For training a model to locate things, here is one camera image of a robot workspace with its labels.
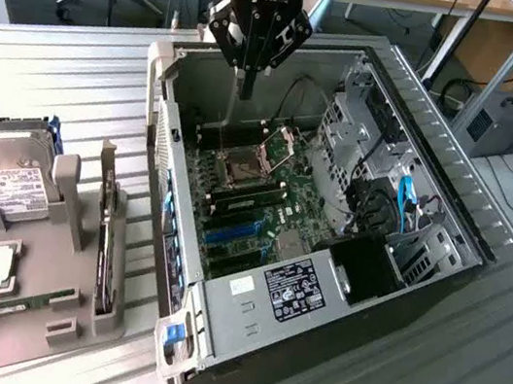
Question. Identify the silver power supply unit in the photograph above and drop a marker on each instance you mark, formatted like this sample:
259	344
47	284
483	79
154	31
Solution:
234	326

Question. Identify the black RAM slot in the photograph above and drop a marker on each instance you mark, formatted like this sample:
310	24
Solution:
249	190
232	135
231	129

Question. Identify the open metal socket cover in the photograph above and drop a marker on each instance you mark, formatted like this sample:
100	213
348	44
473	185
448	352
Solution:
276	148

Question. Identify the white power supply sticker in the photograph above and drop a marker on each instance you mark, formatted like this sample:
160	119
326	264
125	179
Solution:
242	284

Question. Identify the black case label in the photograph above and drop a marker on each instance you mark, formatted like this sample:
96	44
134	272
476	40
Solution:
172	271

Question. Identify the blue plastic disk carrier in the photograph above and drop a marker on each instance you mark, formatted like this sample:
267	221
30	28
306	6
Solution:
55	134

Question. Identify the grey printed parts rack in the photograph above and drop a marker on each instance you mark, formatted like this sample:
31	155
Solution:
41	274

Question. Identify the long black expansion slot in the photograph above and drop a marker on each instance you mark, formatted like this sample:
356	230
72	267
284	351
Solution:
232	218
239	267
236	254

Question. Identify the installed RAM stick with label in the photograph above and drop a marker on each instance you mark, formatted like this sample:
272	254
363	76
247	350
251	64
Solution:
244	206

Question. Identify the silver perforated drive cage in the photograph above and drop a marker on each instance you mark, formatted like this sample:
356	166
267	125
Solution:
330	194

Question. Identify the blue expansion slot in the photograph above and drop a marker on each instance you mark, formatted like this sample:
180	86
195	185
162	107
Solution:
234	234

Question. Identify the silver hard disk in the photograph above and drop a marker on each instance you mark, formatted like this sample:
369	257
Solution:
7	180

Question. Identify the thin metal locking lever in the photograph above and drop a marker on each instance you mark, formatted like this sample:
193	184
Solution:
222	137

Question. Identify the grey vented machine box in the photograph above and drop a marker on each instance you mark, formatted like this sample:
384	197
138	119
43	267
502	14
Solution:
499	126

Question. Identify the graphics card with black fan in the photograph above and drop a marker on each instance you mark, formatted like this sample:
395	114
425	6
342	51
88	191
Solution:
107	236

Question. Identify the black power supply label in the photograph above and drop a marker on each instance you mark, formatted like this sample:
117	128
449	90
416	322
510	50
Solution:
294	289

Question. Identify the black slanted stand pole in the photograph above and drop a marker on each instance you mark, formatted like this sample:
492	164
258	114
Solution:
459	39

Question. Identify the open black PC case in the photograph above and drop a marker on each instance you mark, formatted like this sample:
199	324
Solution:
300	342

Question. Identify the silver disk bay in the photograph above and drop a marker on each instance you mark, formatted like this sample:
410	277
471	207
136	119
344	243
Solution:
429	250

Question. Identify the CPU socket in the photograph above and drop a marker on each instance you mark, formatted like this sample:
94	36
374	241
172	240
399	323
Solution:
240	169

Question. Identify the blue case latch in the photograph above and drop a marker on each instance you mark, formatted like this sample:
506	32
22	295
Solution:
173	334

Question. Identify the green Dell motherboard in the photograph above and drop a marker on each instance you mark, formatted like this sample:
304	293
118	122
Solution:
295	193

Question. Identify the green loose RAM stick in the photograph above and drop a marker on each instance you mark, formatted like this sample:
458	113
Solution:
29	301

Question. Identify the silver chipset heat sink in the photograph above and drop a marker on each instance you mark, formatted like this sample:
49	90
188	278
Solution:
290	245

